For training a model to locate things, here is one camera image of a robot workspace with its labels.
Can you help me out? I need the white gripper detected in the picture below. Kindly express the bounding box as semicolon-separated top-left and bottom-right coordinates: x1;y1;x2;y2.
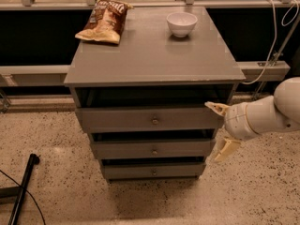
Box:
204;101;258;162

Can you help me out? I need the grey top drawer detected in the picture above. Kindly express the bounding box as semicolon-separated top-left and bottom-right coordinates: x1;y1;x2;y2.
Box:
75;107;223;133

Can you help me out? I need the grey drawer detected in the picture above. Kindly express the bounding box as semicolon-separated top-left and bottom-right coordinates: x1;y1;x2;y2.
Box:
101;162;206;180
90;139;216;159
75;107;223;133

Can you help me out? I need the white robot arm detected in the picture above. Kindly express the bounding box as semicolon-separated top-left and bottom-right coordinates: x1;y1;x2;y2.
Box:
204;77;300;162

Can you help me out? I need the grey bottom drawer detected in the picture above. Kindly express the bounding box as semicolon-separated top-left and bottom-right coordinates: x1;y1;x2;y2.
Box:
101;162;206;180

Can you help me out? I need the grey drawer cabinet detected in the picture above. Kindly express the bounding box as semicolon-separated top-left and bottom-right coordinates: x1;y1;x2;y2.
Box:
65;7;245;169

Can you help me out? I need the grey middle drawer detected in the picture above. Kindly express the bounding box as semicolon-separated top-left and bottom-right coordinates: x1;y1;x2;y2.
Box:
90;139;216;159

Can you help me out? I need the white ceramic bowl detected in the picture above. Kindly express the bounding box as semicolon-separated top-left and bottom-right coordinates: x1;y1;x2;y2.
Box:
166;12;198;38

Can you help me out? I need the brown chip bag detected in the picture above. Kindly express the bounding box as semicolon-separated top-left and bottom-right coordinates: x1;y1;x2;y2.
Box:
75;0;134;44

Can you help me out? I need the black metal stand leg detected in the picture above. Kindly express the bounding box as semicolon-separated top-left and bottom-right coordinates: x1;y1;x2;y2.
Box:
0;154;39;225

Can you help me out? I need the white cable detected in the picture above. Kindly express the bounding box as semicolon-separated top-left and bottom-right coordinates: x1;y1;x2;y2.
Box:
240;0;300;86

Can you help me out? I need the thin black cable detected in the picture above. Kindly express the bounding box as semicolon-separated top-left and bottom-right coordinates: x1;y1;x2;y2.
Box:
0;169;47;225

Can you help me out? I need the grey metal railing frame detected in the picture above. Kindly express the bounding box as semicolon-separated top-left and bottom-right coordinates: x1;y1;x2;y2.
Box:
0;0;299;107

